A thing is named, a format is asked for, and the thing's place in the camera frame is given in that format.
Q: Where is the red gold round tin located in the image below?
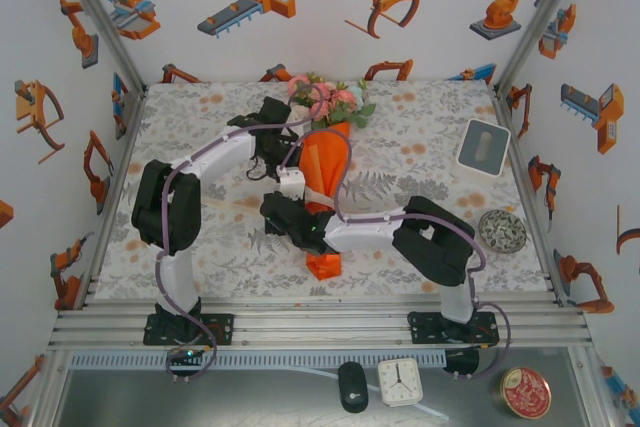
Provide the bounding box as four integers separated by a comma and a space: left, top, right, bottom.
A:
499, 365, 553, 420

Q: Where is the aluminium side rail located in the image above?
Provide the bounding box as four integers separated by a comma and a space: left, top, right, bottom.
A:
74, 86, 149, 311
492, 86, 569, 307

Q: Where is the orange wrapping paper sheet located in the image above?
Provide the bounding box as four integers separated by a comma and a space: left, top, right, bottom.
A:
297, 121, 354, 281

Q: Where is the grey floral tablecloth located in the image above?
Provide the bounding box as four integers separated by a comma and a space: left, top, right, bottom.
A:
94, 79, 556, 298

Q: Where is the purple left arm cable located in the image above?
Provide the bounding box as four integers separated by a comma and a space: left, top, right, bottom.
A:
155, 82, 326, 384

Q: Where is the twin bloom pink flower spray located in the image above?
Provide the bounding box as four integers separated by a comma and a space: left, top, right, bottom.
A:
329, 89, 376, 129

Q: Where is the pink artificial rose stem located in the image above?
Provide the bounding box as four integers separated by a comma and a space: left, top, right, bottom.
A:
312, 79, 341, 126

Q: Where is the black computer mouse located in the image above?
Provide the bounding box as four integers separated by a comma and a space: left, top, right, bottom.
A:
337, 361, 370, 414

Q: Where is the leaf patterned round bowl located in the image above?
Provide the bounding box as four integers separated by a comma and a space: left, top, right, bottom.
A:
477, 208, 529, 252

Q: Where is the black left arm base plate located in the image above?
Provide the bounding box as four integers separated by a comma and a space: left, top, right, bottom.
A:
143, 313, 236, 347

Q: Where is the aluminium corner post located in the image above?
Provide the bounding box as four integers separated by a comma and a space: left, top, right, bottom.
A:
49, 0, 149, 96
492, 0, 594, 93

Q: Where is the white slotted cable duct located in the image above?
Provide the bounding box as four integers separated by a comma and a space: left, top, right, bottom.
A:
67, 351, 446, 371

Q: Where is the white square alarm clock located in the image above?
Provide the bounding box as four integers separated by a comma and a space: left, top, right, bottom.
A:
376, 356, 425, 408

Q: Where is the small green lit control board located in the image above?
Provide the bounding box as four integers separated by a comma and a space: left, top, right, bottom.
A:
167, 345, 210, 366

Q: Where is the black cable connector bracket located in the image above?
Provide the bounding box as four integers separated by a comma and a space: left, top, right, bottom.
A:
443, 346, 481, 379

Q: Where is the aluminium table rail frame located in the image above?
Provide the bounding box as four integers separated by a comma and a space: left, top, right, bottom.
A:
47, 296, 594, 354

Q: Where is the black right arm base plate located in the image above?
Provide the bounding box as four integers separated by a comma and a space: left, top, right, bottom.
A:
409, 310, 500, 348

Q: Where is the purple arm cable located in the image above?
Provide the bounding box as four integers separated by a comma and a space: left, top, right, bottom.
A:
155, 82, 326, 384
279, 127, 514, 381

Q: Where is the white grey tissue box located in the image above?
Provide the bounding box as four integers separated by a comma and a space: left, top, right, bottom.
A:
455, 118, 511, 178

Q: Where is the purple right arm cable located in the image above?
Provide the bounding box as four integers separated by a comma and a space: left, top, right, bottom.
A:
279, 127, 514, 381

